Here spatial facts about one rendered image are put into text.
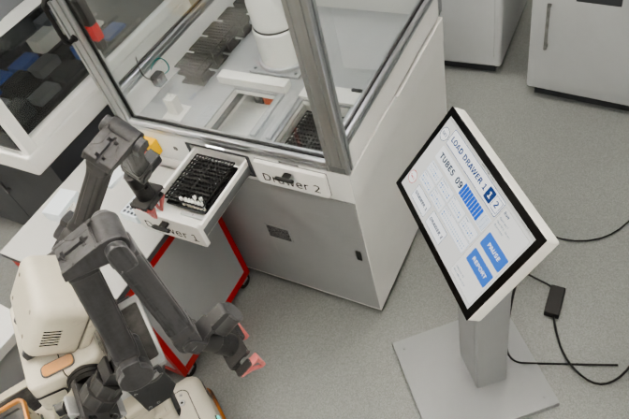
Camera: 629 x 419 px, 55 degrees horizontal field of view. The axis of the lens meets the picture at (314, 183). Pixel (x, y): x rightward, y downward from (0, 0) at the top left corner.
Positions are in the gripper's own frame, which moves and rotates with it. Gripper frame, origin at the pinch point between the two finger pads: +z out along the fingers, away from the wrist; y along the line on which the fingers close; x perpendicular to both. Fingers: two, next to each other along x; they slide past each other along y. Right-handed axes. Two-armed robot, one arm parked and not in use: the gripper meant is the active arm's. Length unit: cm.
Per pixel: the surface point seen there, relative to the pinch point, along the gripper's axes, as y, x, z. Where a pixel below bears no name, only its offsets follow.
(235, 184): 26.5, -10.3, 12.6
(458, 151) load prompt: 36, -89, -15
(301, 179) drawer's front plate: 34.0, -34.3, 10.6
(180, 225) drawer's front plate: 2.4, -3.6, 8.7
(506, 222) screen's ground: 16, -108, -16
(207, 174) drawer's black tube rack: 26.2, 0.8, 10.0
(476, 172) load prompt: 29, -96, -16
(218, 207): 15.4, -10.0, 12.2
